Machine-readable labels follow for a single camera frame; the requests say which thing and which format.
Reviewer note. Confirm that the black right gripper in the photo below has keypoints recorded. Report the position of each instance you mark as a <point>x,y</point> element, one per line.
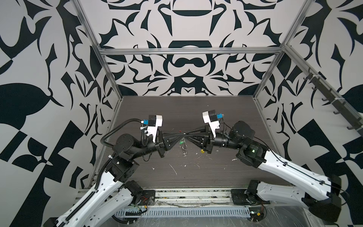
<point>209,143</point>

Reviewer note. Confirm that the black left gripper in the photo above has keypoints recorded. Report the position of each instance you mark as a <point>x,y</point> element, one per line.
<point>162,142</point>

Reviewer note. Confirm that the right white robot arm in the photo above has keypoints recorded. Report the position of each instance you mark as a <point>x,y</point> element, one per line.
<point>319,194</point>

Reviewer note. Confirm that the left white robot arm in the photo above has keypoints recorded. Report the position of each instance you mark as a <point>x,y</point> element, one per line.
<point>113,190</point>

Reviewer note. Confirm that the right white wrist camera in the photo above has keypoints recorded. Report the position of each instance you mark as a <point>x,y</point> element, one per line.
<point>212,119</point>

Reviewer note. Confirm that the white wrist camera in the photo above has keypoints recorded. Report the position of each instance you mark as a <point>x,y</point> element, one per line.
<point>212,119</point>
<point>151,125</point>

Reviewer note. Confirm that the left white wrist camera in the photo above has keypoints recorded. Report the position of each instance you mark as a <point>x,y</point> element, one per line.
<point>151,125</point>

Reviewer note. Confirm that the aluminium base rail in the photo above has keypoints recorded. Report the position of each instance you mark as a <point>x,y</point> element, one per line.
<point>187,197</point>

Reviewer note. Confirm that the white slotted cable duct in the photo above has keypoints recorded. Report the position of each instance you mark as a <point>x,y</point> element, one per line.
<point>193,212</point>

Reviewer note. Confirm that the black wall hook rack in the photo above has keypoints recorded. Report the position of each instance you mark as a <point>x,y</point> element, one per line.
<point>331,96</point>

